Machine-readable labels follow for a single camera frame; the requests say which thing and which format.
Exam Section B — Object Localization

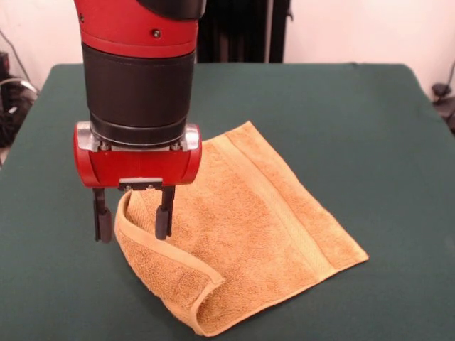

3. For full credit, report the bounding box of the dark green tablecloth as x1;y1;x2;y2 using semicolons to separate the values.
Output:
0;63;455;341

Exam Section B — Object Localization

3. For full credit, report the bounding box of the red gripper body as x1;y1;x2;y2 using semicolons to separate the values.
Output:
73;121;203;189

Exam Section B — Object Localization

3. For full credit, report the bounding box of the yellow-orange terry towel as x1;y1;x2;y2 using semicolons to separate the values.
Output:
113;120;370;338

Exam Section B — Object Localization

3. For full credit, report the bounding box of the black equipment with cables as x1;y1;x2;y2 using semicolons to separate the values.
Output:
0;51;39;147

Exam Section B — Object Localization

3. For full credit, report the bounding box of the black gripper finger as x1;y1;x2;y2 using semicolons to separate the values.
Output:
92;187;113;244
154;185;176;242

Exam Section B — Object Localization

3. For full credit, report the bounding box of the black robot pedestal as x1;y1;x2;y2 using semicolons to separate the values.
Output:
197;0;294;64

